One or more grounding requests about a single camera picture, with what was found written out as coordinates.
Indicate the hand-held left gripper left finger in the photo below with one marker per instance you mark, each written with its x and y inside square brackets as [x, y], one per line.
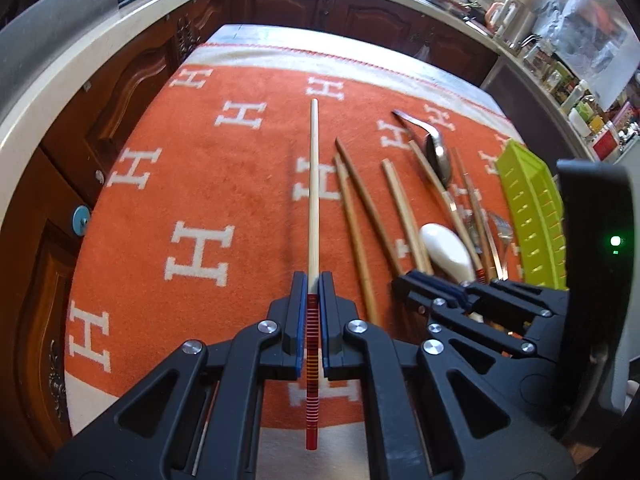
[301, 310]

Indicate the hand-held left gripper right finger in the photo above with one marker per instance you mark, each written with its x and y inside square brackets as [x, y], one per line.
[325, 310]

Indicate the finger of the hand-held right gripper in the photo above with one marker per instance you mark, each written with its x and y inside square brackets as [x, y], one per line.
[520, 297]
[430, 282]

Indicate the white ceramic spoon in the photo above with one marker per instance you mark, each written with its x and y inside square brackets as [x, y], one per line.
[445, 247]

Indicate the metal fork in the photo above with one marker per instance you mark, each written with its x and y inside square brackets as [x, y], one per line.
[501, 232]

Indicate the green slotted plastic tray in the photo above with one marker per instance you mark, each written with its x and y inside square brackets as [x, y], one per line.
[535, 210]

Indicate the pale chopstick red striped end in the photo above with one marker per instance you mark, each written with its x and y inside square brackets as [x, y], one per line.
[314, 185]

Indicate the pale bamboo chopstick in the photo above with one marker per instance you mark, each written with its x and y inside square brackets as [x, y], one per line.
[430, 175]
[402, 210]

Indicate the light brown wooden chopstick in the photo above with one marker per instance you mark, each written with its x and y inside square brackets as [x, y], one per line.
[352, 230]

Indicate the dark chopstick red striped end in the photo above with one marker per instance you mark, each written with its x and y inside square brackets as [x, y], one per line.
[470, 200]

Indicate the dark brown wooden chopstick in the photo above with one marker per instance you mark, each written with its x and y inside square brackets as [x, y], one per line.
[367, 200]

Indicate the orange blanket white letter print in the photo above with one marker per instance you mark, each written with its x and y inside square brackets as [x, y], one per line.
[200, 185]

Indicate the row of seasoning containers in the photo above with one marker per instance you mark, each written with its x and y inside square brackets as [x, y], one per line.
[585, 110]

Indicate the dark appliance front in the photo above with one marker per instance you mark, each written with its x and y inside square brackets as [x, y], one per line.
[525, 95]

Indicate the blue round cap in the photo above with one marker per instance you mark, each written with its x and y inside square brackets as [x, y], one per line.
[80, 220]

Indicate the orange and white kettle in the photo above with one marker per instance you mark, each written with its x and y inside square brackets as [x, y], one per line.
[495, 14]

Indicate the dark wooden cabinets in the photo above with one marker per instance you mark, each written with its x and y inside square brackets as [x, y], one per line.
[125, 85]

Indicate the beige countertop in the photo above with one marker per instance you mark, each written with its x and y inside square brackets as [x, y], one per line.
[60, 60]

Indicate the stainless steel appliance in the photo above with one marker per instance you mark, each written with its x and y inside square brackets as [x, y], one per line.
[50, 25]

